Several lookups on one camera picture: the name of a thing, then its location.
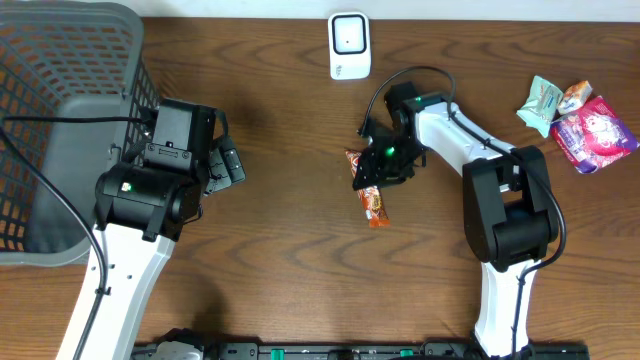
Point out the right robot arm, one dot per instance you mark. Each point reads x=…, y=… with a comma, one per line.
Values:
x=510, y=215

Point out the orange brown snack packet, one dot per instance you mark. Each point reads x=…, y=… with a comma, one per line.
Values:
x=370, y=197

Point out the dark grey plastic basket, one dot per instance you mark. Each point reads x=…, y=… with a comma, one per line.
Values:
x=73, y=83

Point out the teal tissue pack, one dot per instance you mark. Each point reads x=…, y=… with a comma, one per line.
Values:
x=540, y=108

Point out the small orange tissue pack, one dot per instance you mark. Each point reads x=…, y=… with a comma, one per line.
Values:
x=575, y=97

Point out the red purple snack packet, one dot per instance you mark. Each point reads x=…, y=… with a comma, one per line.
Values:
x=593, y=136

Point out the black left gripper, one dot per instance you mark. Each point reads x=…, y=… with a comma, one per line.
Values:
x=226, y=163

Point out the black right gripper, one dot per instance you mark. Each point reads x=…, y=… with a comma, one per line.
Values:
x=375, y=173

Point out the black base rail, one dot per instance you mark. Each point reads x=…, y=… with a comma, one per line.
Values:
x=253, y=351

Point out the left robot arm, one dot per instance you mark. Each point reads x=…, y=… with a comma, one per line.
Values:
x=142, y=205

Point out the white barcode scanner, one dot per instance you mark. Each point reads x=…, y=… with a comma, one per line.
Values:
x=349, y=42

